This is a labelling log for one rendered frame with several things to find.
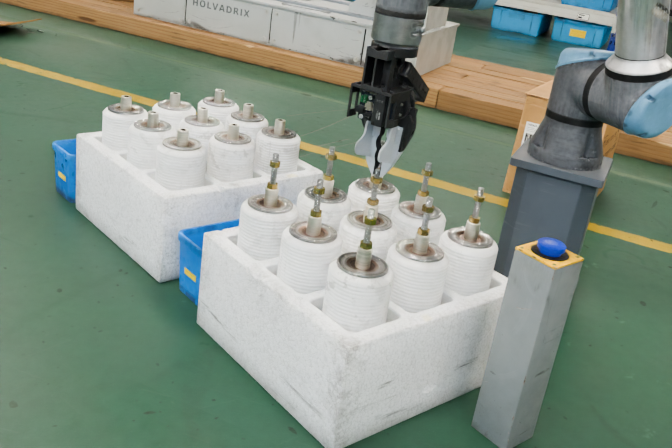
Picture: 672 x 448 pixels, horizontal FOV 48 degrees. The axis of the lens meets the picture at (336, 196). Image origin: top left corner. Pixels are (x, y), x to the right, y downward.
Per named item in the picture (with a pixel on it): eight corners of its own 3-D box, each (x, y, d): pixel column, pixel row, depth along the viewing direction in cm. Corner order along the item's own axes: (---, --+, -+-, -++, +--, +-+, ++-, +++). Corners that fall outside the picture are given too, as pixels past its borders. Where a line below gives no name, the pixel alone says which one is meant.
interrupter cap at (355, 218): (380, 213, 130) (381, 209, 129) (399, 232, 123) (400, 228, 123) (339, 214, 127) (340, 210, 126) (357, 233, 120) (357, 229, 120)
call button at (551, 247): (545, 247, 110) (549, 234, 109) (568, 258, 107) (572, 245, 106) (529, 252, 107) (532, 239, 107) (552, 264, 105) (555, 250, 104)
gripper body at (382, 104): (343, 120, 115) (355, 41, 111) (372, 111, 122) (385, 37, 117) (386, 133, 111) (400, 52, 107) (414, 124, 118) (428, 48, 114)
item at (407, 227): (374, 309, 135) (390, 216, 128) (378, 284, 144) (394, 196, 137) (427, 319, 134) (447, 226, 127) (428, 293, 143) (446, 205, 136)
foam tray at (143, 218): (220, 185, 198) (225, 119, 191) (314, 246, 172) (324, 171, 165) (74, 208, 172) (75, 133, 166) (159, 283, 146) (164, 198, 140)
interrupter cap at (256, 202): (297, 216, 123) (297, 212, 123) (251, 215, 121) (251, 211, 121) (287, 197, 130) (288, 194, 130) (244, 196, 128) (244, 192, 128)
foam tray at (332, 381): (359, 279, 160) (372, 200, 153) (502, 377, 133) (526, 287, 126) (195, 323, 135) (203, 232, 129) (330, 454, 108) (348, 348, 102)
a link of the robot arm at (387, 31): (390, 9, 116) (437, 19, 112) (385, 38, 118) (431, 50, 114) (364, 10, 110) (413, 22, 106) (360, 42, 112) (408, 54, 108)
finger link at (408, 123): (380, 147, 119) (388, 94, 116) (386, 145, 121) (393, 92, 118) (406, 155, 117) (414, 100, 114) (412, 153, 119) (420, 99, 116)
